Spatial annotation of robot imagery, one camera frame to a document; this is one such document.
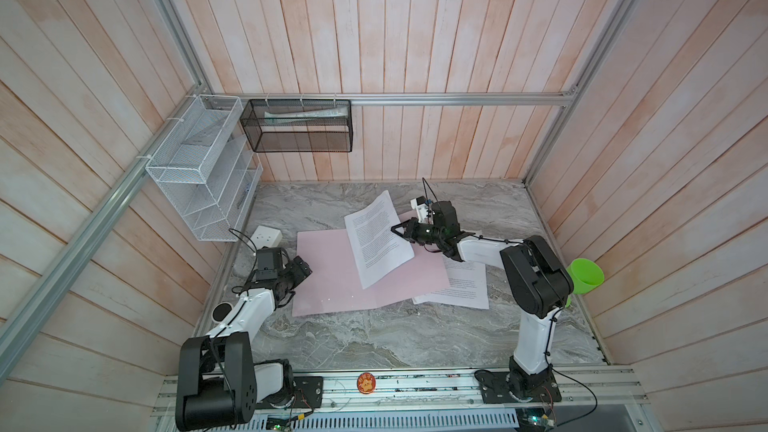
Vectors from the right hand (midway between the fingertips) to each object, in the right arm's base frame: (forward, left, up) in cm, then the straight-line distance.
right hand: (390, 229), depth 93 cm
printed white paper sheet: (-5, +4, -6) cm, 8 cm away
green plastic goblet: (-17, -52, +4) cm, 55 cm away
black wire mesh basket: (+35, +33, +14) cm, 50 cm away
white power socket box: (0, +42, -6) cm, 42 cm away
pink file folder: (-11, +22, -14) cm, 28 cm away
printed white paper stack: (-14, -25, -11) cm, 31 cm away
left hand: (-14, +28, -6) cm, 31 cm away
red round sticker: (-42, +6, -10) cm, 43 cm away
